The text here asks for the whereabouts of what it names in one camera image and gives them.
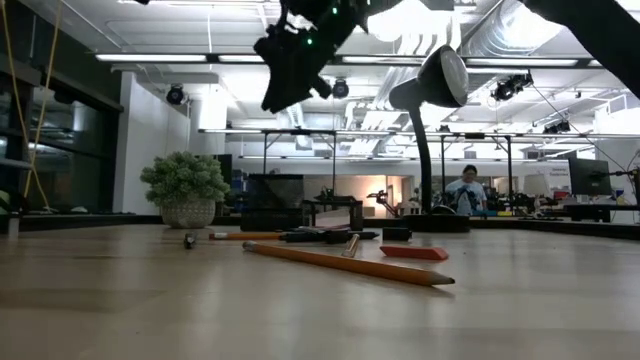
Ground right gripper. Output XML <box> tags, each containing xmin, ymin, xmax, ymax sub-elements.
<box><xmin>254</xmin><ymin>0</ymin><xmax>401</xmax><ymax>114</ymax></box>

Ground black binder clip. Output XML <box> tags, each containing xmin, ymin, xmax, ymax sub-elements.
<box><xmin>323</xmin><ymin>229</ymin><xmax>351</xmax><ymax>246</ymax></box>
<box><xmin>382</xmin><ymin>226</ymin><xmax>414</xmax><ymax>243</ymax></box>

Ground orange eraser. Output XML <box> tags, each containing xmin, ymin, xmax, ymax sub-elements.
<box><xmin>379</xmin><ymin>244</ymin><xmax>450</xmax><ymax>262</ymax></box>

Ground black mesh desk organizer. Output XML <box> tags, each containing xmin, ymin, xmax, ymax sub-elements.
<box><xmin>239</xmin><ymin>173</ymin><xmax>365</xmax><ymax>232</ymax></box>

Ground ceiling light strip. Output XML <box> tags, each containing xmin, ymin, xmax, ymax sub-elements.
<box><xmin>464</xmin><ymin>57</ymin><xmax>580</xmax><ymax>68</ymax></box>
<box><xmin>218</xmin><ymin>54</ymin><xmax>266</xmax><ymax>64</ymax></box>
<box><xmin>94</xmin><ymin>53</ymin><xmax>209</xmax><ymax>64</ymax></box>

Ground black desk lamp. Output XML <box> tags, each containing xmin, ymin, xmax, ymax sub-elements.
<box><xmin>388</xmin><ymin>44</ymin><xmax>471</xmax><ymax>234</ymax></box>

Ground green succulent in patterned pot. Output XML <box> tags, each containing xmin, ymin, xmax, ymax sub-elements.
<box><xmin>139</xmin><ymin>151</ymin><xmax>231</xmax><ymax>230</ymax></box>

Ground person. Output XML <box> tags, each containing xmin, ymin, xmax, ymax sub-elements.
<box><xmin>443</xmin><ymin>163</ymin><xmax>489</xmax><ymax>217</ymax></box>

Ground black background monitor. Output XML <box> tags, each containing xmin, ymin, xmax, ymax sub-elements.
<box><xmin>568</xmin><ymin>157</ymin><xmax>613</xmax><ymax>197</ymax></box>

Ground background desk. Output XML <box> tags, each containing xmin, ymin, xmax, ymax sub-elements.
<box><xmin>562</xmin><ymin>202</ymin><xmax>640</xmax><ymax>224</ymax></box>

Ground black background station frame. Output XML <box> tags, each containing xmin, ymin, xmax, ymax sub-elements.
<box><xmin>259</xmin><ymin>128</ymin><xmax>516</xmax><ymax>216</ymax></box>

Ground silver ventilation duct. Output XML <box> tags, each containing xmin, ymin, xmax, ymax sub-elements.
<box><xmin>459</xmin><ymin>0</ymin><xmax>566</xmax><ymax>59</ymax></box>

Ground yellow cable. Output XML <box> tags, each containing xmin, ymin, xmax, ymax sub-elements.
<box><xmin>0</xmin><ymin>0</ymin><xmax>65</xmax><ymax>211</ymax></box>

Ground black aluminium table frame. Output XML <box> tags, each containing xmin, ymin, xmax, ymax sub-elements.
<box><xmin>0</xmin><ymin>212</ymin><xmax>640</xmax><ymax>242</ymax></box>

